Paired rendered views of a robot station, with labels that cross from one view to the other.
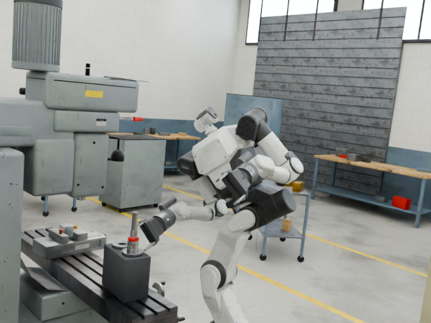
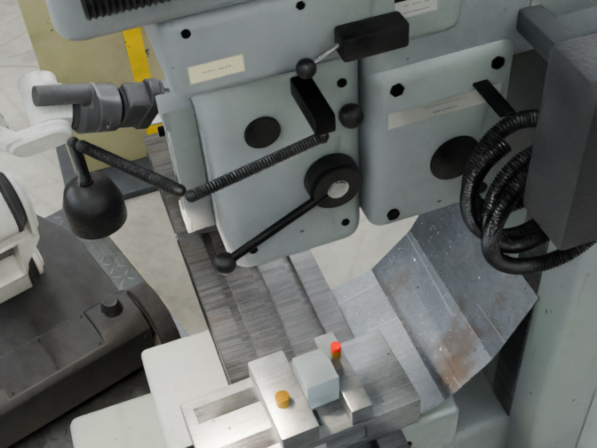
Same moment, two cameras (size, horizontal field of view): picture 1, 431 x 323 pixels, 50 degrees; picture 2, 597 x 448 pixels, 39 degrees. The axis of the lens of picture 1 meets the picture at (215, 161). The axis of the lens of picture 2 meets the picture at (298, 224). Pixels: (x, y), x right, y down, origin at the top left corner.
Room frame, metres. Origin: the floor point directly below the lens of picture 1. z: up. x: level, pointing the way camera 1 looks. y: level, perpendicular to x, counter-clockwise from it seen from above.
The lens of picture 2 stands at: (3.01, 1.08, 2.18)
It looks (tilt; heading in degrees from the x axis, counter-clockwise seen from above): 46 degrees down; 208
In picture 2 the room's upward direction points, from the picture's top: 5 degrees counter-clockwise
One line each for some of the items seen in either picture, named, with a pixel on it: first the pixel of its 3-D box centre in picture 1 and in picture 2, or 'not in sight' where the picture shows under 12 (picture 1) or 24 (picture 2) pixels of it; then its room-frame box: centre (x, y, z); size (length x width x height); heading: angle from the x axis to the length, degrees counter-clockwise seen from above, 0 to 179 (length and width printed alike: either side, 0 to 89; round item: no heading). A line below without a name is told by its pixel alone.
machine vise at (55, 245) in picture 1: (70, 240); (299, 405); (2.38, 0.73, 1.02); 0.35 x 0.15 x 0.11; 136
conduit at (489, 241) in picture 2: not in sight; (522, 178); (2.22, 0.98, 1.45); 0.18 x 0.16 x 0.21; 134
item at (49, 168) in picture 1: (43, 163); (402, 91); (2.13, 0.79, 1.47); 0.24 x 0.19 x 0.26; 44
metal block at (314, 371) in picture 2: (66, 230); (315, 378); (2.36, 0.75, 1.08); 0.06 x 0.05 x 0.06; 46
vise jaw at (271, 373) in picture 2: (75, 232); (282, 399); (2.40, 0.71, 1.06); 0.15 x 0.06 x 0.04; 46
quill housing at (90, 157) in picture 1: (81, 161); (268, 126); (2.26, 0.66, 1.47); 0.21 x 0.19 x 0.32; 44
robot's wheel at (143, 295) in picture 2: not in sight; (154, 320); (2.01, 0.13, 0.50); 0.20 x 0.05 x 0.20; 61
